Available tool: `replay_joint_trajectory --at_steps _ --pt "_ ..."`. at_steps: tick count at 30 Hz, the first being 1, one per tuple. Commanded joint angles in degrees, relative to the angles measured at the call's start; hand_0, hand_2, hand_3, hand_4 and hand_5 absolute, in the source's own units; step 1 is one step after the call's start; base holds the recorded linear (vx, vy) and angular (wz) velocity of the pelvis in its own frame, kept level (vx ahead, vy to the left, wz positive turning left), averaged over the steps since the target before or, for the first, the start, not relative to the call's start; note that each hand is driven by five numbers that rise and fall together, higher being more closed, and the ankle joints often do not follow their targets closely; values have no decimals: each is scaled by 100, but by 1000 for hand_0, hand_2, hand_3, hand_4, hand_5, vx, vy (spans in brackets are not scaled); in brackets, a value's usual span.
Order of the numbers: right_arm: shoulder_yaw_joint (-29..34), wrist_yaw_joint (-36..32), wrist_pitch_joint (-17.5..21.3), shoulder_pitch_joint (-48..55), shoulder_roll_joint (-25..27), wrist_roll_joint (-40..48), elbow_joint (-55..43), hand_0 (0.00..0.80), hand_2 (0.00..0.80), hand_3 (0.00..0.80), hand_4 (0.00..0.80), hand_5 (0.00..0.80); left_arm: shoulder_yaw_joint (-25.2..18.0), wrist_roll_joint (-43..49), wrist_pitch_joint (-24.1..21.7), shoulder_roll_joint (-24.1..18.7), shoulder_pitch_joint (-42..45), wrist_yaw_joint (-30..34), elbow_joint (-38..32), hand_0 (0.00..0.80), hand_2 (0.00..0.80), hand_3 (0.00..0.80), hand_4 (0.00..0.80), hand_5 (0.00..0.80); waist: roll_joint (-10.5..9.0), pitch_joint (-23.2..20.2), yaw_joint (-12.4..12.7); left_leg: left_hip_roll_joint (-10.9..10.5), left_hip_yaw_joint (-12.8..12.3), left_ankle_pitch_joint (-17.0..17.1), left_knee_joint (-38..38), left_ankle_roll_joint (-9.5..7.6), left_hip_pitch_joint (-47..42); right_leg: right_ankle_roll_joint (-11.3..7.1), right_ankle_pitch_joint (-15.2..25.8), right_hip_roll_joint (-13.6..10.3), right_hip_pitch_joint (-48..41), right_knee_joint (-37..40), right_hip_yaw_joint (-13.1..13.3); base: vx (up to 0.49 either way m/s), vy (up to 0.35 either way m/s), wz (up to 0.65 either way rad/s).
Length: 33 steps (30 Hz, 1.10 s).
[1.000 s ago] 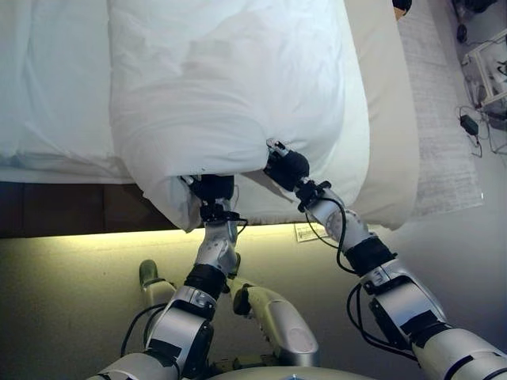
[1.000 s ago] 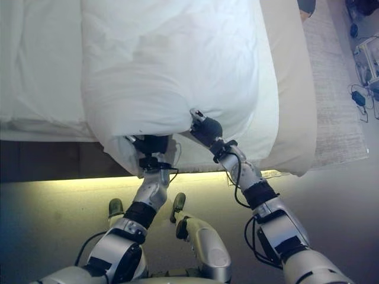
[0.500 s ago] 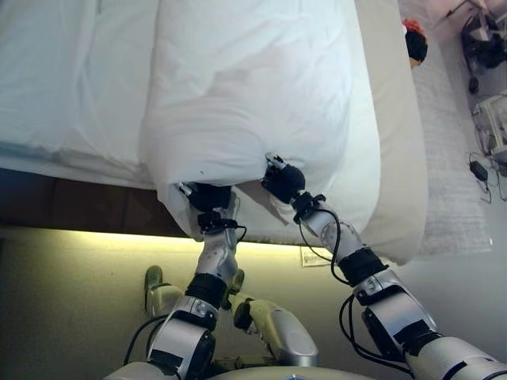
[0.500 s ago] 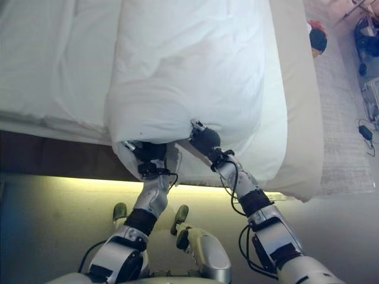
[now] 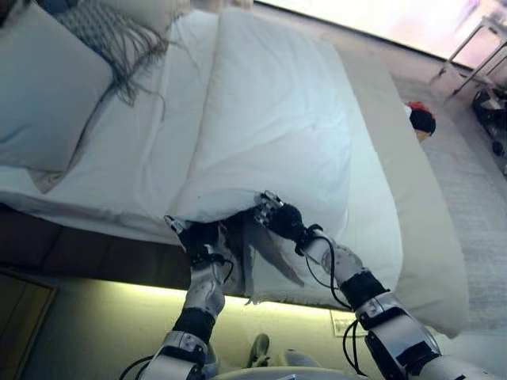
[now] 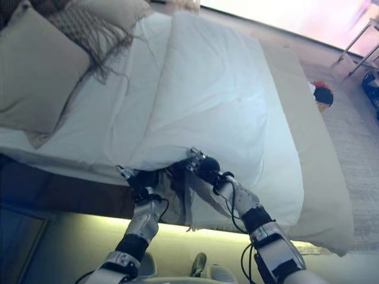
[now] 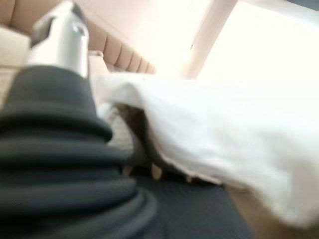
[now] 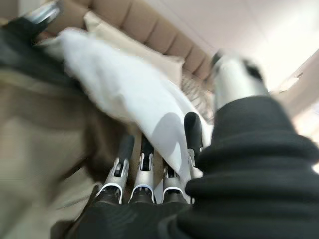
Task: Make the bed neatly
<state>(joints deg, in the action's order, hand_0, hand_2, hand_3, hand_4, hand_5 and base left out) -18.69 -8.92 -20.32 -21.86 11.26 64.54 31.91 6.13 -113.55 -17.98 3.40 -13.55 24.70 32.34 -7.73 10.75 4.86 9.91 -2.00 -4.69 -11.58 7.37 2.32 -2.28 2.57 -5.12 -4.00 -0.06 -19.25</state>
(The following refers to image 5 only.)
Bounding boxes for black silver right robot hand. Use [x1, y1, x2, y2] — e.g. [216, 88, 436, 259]
[253, 190, 325, 255]

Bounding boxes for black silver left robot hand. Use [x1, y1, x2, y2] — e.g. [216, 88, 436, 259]
[163, 214, 223, 265]

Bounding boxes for white duvet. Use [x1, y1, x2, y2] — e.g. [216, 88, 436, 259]
[164, 7, 402, 308]

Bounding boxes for white bed mattress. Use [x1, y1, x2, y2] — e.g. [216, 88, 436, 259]
[0, 9, 223, 247]

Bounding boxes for cream bed cover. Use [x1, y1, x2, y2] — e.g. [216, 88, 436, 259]
[336, 39, 471, 338]

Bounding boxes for dark left robot foot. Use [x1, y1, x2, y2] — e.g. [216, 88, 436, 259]
[244, 332, 271, 370]

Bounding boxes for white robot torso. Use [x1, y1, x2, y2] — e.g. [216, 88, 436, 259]
[215, 366, 337, 380]

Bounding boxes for red black plush toy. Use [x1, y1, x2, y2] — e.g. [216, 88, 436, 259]
[402, 100, 437, 143]

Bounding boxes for white textured rug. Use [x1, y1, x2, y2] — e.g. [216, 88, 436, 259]
[419, 106, 507, 330]

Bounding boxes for wooden framed panel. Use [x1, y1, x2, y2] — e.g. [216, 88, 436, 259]
[0, 268, 57, 380]

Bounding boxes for white pillow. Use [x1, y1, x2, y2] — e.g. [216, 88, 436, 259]
[0, 3, 115, 173]

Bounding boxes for grey fringed throw blanket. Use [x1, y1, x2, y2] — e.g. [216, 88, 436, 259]
[55, 0, 188, 116]

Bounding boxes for black equipment pile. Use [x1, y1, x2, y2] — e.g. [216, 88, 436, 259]
[472, 86, 507, 176]

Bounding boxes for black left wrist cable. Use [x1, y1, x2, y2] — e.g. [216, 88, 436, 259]
[212, 252, 235, 285]

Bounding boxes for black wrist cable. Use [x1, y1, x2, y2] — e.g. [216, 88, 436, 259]
[212, 252, 235, 285]
[293, 224, 357, 310]

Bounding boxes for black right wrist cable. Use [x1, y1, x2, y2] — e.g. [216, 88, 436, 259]
[293, 224, 357, 310]

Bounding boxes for black right elbow cable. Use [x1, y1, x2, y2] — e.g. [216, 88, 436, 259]
[341, 318, 370, 376]

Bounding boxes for white metal frame chair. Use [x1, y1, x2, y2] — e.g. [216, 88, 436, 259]
[429, 14, 507, 101]

